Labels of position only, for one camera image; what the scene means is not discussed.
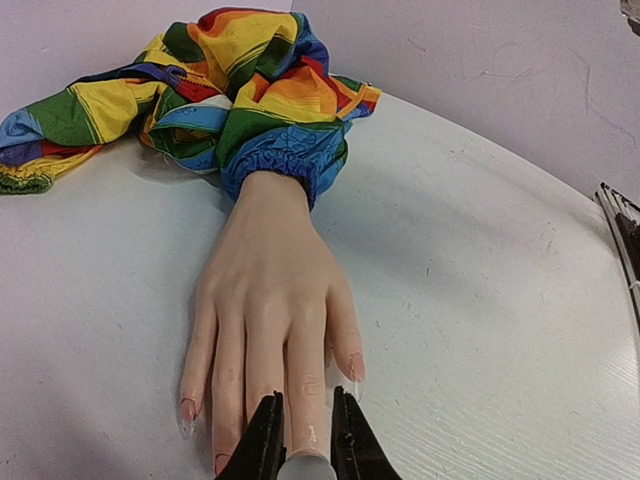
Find colourful rainbow jacket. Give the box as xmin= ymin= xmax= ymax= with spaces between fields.
xmin=1 ymin=8 xmax=381 ymax=202

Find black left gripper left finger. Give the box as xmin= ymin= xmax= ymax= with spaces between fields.
xmin=216 ymin=392 xmax=285 ymax=480

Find mannequin hand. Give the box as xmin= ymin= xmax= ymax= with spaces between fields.
xmin=180 ymin=171 xmax=365 ymax=472

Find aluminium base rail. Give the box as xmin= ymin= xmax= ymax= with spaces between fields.
xmin=594 ymin=183 xmax=640 ymax=317

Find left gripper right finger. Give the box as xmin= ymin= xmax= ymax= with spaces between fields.
xmin=331 ymin=386 xmax=400 ymax=480

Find nail polish brush cap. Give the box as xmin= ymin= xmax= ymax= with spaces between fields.
xmin=276 ymin=453 xmax=337 ymax=480

